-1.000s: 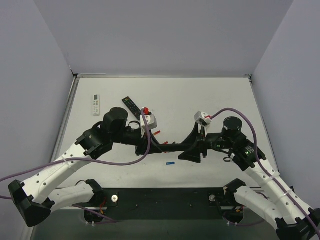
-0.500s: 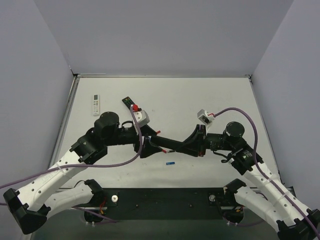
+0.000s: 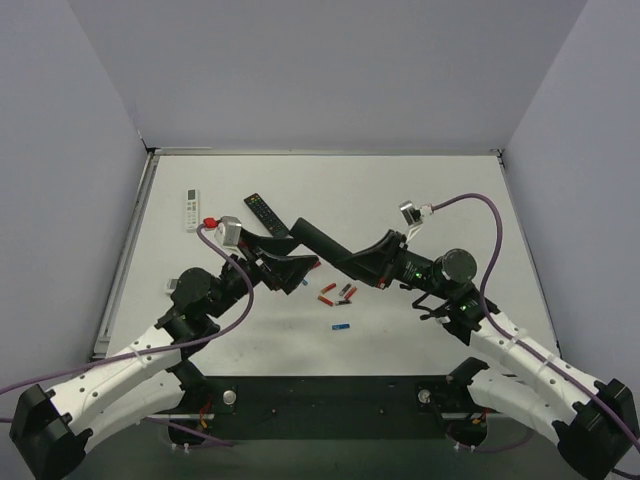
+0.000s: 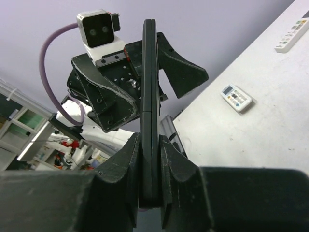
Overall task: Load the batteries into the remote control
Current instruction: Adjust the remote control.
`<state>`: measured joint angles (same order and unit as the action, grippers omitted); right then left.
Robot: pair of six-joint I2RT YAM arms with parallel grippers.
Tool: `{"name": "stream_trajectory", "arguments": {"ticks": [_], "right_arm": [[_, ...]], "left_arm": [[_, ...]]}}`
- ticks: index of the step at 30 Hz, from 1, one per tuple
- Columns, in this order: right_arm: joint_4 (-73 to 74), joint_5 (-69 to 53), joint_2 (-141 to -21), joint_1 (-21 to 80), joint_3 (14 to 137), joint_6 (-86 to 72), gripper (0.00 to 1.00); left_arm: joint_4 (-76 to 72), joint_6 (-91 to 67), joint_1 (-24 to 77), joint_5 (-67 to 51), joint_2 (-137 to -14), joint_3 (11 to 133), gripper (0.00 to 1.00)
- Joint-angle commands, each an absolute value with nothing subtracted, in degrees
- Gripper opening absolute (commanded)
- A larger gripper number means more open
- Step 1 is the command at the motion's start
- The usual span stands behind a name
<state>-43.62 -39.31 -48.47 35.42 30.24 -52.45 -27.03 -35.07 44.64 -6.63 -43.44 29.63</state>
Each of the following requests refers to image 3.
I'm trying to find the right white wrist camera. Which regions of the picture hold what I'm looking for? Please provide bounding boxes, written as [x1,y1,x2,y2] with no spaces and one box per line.
[399,201,433,243]

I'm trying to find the red orange battery right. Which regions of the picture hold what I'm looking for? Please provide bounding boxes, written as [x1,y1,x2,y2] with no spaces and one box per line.
[344,287,357,300]

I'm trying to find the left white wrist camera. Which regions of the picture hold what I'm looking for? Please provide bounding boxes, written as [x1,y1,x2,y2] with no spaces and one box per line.
[203,216,242,250]

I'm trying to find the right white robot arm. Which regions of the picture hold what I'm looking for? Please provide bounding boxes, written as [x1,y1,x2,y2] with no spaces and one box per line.
[291,216,639,479]

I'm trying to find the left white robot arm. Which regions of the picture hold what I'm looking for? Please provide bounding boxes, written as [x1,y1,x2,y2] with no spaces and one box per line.
[9,229,318,479]

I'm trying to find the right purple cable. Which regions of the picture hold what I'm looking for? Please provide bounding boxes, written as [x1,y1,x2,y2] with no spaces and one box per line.
[432,193,640,479]

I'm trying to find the black TV remote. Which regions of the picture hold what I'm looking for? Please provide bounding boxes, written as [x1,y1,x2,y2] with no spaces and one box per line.
[244,193,289,238]

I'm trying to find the black battery upright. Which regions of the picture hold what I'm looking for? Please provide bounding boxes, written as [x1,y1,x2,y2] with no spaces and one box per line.
[339,283,352,297]

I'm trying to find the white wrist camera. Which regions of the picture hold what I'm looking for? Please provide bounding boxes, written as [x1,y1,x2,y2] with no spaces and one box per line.
[399,201,433,243]
[203,216,242,250]

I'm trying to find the red battery middle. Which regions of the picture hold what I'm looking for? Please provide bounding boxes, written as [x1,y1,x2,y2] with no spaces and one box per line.
[321,282,337,294]

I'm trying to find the white remote lying sideways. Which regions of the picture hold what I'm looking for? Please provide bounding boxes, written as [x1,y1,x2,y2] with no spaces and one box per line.
[165,279,178,295]

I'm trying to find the red battery lower left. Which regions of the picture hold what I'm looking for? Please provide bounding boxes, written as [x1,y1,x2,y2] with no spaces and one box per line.
[317,295,334,307]

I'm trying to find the white air conditioner remote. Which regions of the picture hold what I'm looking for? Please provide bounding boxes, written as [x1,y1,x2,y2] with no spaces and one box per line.
[183,189,201,233]

